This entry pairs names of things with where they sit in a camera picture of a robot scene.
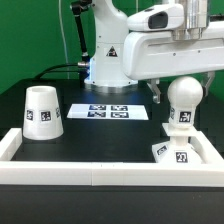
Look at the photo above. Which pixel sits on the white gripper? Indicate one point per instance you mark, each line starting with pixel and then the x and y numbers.
pixel 157 55

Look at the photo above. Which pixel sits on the white lamp bulb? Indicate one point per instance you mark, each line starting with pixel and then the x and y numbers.
pixel 184 95

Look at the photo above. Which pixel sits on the white lamp base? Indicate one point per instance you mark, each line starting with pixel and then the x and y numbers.
pixel 178 149

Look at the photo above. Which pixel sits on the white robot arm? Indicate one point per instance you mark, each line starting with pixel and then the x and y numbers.
pixel 106 65

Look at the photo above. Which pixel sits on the white lamp shade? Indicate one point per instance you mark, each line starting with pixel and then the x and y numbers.
pixel 42 117

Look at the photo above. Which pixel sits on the white marker sheet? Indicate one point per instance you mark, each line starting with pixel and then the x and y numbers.
pixel 107 111

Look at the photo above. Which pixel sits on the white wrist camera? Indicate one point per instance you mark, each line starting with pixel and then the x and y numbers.
pixel 157 18

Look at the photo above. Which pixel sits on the white U-shaped frame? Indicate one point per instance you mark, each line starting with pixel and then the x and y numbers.
pixel 210 173

